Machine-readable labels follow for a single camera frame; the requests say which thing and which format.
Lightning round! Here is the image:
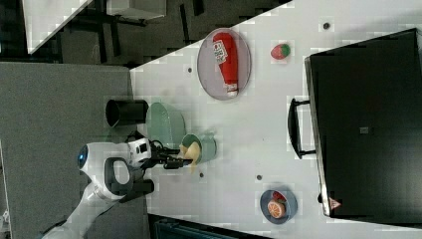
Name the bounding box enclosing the red toy strawberry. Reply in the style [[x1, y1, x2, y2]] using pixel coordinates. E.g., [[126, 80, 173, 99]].
[[271, 43, 291, 60]]

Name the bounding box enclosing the white side table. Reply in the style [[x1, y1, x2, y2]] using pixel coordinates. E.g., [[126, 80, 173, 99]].
[[21, 0, 94, 55]]

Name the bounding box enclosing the peeled toy banana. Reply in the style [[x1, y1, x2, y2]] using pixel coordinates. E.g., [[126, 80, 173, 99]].
[[179, 141, 201, 173]]

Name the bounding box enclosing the blue bowl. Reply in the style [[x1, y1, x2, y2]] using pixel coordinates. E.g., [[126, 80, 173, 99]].
[[260, 188, 298, 225]]

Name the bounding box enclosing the green oval colander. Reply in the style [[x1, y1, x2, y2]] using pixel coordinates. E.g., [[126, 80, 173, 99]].
[[146, 102, 186, 149]]

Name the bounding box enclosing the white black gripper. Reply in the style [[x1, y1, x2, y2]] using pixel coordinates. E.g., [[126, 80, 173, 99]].
[[128, 137, 192, 169]]

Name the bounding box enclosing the silver black toaster oven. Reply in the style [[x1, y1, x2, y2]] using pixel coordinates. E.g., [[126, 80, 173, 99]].
[[304, 29, 422, 228]]

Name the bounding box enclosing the black cylindrical cup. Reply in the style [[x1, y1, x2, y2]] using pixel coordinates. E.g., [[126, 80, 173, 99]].
[[105, 100, 149, 127]]

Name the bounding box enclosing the red ketchup bottle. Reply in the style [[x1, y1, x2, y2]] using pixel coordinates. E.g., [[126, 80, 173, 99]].
[[213, 32, 238, 98]]

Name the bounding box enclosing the green mug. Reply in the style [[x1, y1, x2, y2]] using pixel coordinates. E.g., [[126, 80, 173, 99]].
[[181, 132, 217, 164]]

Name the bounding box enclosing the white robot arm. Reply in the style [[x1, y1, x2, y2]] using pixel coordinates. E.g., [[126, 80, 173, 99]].
[[41, 137, 192, 239]]

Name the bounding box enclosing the grey round plate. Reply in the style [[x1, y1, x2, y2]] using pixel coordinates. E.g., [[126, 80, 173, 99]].
[[197, 28, 251, 101]]

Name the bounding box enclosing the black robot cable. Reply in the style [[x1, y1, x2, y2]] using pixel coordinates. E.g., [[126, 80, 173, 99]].
[[123, 129, 165, 150]]

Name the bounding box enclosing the toy orange slice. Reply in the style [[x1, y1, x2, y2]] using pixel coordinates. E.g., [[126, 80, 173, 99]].
[[267, 200, 286, 219]]

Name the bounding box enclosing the small red toy fruit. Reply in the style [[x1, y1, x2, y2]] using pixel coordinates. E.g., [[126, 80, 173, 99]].
[[272, 191, 286, 202]]

